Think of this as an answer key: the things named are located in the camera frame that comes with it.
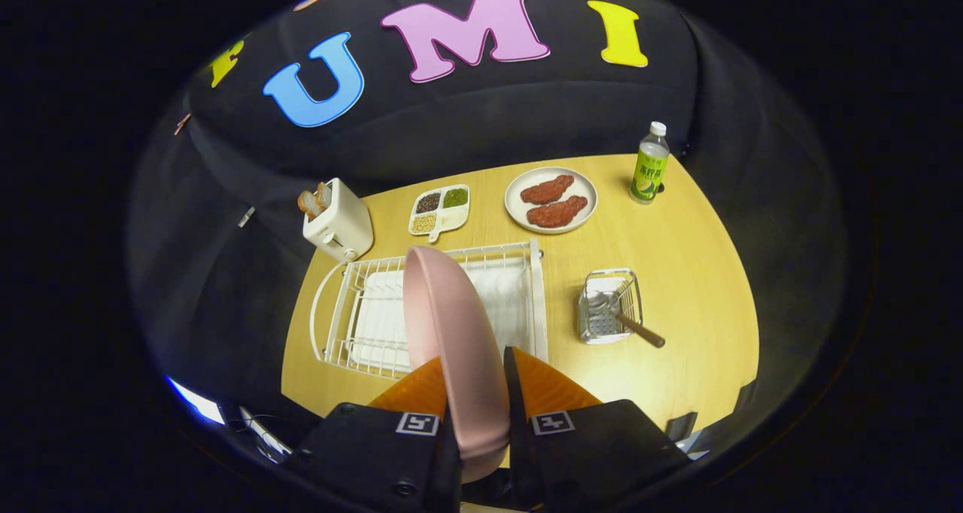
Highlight white keyboard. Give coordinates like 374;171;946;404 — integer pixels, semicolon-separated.
239;406;293;460

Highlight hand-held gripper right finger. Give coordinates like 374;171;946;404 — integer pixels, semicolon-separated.
502;345;691;512

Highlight pink plate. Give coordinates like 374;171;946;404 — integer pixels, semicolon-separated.
403;245;512;484

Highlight white toaster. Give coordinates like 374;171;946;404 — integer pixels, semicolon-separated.
302;178;375;263

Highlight metal wire basket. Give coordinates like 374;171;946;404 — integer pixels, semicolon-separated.
578;269;644;346

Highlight green label drink bottle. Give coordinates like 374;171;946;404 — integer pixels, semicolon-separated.
629;121;670;205

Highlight brown meat piece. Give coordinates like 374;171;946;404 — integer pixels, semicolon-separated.
527;195;589;229
521;175;575;205

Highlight white wire dish rack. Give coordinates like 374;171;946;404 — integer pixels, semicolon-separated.
308;237;550;381

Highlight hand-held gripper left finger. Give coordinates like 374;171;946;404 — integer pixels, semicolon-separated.
290;355;463;513

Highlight white drain tray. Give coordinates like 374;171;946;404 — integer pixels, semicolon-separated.
352;261;536;371

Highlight white plate with meat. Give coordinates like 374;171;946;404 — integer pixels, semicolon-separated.
504;167;599;235

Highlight black backdrop cloth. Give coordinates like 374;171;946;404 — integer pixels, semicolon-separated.
124;0;851;439

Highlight white divided dish with grains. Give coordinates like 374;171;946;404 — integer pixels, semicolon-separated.
408;184;471;243

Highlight metal spoon with wooden handle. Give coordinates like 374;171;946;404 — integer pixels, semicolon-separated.
587;291;667;348

